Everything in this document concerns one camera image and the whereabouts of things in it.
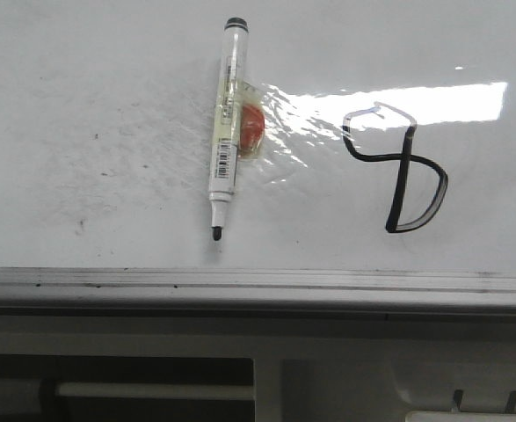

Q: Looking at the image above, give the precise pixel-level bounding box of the white black-tipped whiteboard marker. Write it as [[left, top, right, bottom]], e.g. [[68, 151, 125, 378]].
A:
[[208, 17, 249, 241]]

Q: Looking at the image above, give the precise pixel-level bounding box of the white plastic marker tray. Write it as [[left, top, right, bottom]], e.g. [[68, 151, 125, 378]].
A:
[[280, 358, 516, 422]]

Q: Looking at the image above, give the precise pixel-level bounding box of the white horizontal stand bar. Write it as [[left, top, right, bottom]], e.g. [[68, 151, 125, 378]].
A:
[[48, 382, 255, 401]]

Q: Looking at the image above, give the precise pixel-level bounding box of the red round magnet with tape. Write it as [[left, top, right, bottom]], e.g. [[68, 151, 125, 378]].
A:
[[237, 81, 265, 159]]

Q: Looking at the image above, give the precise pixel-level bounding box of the white whiteboard with aluminium frame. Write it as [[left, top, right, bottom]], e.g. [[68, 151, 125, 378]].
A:
[[0, 1, 516, 314]]

